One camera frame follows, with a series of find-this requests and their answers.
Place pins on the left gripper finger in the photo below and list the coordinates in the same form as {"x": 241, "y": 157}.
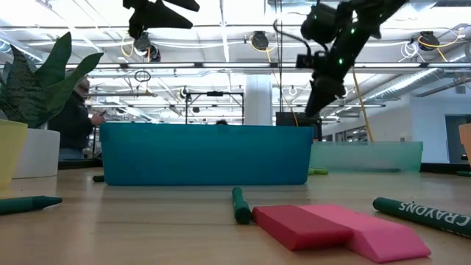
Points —
{"x": 185, "y": 4}
{"x": 165, "y": 20}

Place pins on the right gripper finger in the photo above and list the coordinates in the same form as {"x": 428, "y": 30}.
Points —
{"x": 320, "y": 99}

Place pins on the dark blue plastic bin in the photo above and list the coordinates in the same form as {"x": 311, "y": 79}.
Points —
{"x": 206, "y": 154}

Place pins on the green pen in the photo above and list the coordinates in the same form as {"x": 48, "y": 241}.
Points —
{"x": 464, "y": 173}
{"x": 98, "y": 179}

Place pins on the green plant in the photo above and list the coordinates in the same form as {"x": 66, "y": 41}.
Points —
{"x": 40, "y": 154}

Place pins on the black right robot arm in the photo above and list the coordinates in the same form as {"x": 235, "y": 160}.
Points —
{"x": 368, "y": 14}

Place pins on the white pillar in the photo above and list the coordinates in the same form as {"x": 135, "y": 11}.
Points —
{"x": 257, "y": 99}

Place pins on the teal translucent plastic bin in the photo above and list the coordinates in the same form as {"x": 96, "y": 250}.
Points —
{"x": 368, "y": 157}

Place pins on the ceiling light bar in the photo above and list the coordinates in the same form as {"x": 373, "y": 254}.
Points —
{"x": 235, "y": 65}

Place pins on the person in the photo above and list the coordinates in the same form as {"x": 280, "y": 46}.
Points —
{"x": 221, "y": 122}
{"x": 73, "y": 125}

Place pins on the red eraser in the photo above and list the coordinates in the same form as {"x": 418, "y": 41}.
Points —
{"x": 298, "y": 226}

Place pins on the dark door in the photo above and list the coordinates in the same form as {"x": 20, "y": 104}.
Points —
{"x": 454, "y": 140}

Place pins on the green crayon white lettering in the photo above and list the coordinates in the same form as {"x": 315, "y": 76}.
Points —
{"x": 416, "y": 215}

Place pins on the orange translucent plastic bin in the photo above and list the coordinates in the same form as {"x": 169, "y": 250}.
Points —
{"x": 466, "y": 143}

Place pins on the pink eraser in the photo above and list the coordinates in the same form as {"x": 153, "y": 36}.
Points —
{"x": 386, "y": 239}

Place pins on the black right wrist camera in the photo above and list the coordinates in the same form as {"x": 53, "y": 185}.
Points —
{"x": 304, "y": 60}

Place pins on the silver ventilation duct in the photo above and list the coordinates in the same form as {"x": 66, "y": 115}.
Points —
{"x": 404, "y": 86}

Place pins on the black background frame rig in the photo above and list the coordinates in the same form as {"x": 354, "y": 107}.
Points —
{"x": 214, "y": 94}

